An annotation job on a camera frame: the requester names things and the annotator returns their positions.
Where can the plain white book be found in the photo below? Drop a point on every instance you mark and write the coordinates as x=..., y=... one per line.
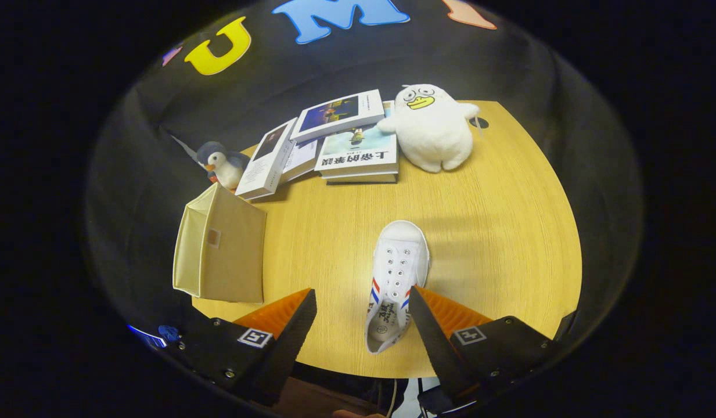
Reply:
x=302, y=159

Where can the small blue object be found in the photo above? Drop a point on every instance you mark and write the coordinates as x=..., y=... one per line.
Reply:
x=169, y=332

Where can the white duck plush toy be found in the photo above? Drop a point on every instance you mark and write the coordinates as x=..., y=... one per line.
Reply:
x=436, y=128

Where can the white book with portrait cover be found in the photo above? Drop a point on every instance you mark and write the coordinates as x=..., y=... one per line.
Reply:
x=270, y=159

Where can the beige fabric storage box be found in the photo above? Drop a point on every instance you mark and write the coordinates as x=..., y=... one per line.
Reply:
x=230, y=255

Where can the grey penguin plush toy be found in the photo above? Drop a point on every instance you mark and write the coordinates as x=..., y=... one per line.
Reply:
x=224, y=165

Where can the white striped canvas shoe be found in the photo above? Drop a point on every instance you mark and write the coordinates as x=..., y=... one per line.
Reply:
x=395, y=273

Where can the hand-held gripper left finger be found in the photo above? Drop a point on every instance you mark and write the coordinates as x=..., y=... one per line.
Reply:
x=288, y=348

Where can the book with blue picture cover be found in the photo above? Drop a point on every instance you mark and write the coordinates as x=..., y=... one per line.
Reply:
x=340, y=113

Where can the book with pale teal cover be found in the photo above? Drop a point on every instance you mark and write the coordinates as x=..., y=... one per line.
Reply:
x=358, y=154

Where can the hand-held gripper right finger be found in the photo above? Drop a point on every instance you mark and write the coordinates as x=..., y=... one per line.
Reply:
x=439, y=348

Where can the blue lit screen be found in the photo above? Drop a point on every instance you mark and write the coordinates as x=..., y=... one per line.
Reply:
x=140, y=335

